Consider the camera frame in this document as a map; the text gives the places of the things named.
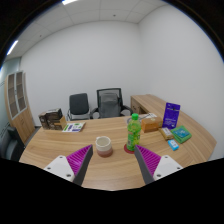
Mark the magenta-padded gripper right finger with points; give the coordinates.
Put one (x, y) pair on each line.
(163, 166)

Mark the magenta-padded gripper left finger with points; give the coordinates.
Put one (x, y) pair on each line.
(61, 166)

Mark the green drink bottle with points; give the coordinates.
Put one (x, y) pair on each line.
(133, 133)

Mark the small blue and white box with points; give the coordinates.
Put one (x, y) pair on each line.
(173, 145)

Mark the folded green cloth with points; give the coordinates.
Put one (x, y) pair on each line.
(182, 140)

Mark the flat blue packet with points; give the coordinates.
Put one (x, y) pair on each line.
(181, 133)

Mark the flat round red coaster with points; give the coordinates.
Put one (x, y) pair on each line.
(126, 149)

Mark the green and purple booklet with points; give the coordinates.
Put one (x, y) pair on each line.
(74, 127)

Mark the small brown cardboard box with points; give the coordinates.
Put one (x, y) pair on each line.
(61, 124)

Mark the orange-brown cardboard box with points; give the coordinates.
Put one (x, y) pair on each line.
(151, 124)

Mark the white and brown cup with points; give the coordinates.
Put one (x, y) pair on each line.
(103, 146)

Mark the purple pouch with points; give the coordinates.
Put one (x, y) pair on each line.
(171, 116)

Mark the round grey pad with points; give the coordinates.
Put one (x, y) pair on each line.
(143, 119)

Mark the white paper card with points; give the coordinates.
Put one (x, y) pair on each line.
(149, 115)

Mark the dark armchair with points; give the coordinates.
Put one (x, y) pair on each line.
(11, 145)

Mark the black office chair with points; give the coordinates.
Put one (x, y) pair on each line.
(79, 105)

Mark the wooden side desk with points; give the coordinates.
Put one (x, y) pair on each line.
(146, 101)

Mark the wooden shelf unit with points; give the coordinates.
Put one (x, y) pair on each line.
(20, 110)

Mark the grey mesh office chair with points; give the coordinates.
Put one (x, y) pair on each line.
(109, 103)

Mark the rectangular ceiling light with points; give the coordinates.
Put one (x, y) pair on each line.
(12, 47)
(69, 1)

